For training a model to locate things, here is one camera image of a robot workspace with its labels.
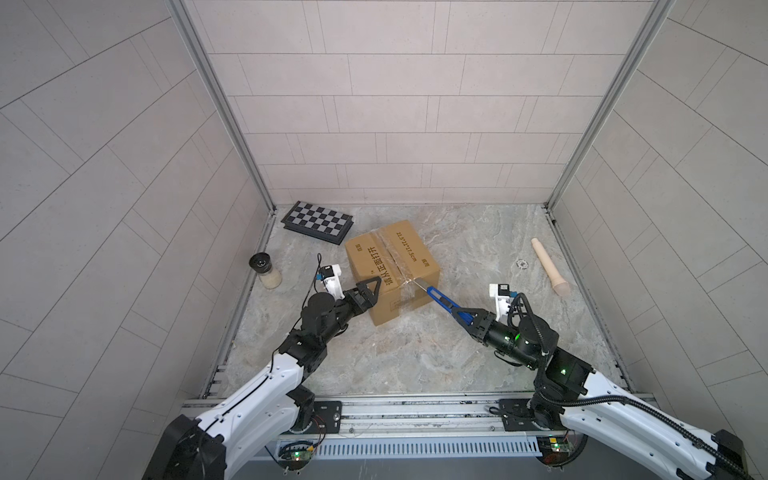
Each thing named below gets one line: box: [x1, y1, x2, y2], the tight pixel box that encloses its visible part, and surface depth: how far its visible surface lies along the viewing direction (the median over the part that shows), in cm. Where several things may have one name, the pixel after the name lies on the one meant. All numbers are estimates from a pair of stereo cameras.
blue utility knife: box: [412, 278, 475, 325], surface depth 72 cm
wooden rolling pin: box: [531, 237, 571, 297], surface depth 98 cm
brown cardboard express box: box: [344, 220, 440, 327], surface depth 82 cm
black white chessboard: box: [281, 200, 354, 245], surface depth 110 cm
